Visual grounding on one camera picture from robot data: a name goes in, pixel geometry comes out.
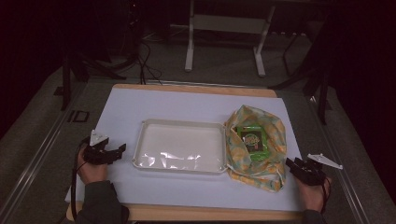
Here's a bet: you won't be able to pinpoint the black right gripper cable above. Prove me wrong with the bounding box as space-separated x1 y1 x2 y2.
319 175 332 216

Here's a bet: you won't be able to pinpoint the black floor cables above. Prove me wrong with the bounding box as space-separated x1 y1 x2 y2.
135 38 163 86

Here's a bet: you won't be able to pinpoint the black tripod stand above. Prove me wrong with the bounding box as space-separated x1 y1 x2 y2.
53 46 128 112
268 29 332 126

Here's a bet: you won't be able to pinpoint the wooden table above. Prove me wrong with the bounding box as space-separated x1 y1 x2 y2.
65 82 305 223

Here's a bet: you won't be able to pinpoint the yellow patterned drawstring bag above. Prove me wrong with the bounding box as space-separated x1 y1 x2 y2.
224 105 288 193

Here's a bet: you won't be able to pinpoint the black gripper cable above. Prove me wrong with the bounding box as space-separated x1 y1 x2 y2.
70 138 92 222
319 175 332 216

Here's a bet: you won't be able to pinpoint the white table mat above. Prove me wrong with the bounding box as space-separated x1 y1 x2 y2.
64 87 303 213

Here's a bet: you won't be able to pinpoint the white plastic tray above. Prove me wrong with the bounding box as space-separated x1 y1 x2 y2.
132 118 228 175

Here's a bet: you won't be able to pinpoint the person's right hand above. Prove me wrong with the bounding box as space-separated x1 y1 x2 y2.
295 176 332 214

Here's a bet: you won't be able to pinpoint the green snack packet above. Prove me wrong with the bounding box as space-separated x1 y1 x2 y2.
235 124 272 162

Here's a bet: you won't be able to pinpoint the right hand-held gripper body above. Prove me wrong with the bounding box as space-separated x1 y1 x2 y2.
297 152 344 187

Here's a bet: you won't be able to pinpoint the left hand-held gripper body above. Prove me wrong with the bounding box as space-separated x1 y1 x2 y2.
81 129 110 166

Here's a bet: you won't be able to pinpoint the white metal stand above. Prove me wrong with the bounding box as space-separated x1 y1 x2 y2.
184 0 277 78

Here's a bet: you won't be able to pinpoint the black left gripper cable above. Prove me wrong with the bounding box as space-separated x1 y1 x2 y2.
70 138 92 222

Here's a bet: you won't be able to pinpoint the black floor bracket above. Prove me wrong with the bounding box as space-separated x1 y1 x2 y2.
66 109 91 124

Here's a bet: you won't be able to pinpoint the person's left hand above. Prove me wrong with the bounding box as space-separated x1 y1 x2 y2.
76 145 109 186

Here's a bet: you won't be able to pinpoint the metal floor rail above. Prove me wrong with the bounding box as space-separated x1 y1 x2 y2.
0 81 90 218
306 95 373 224

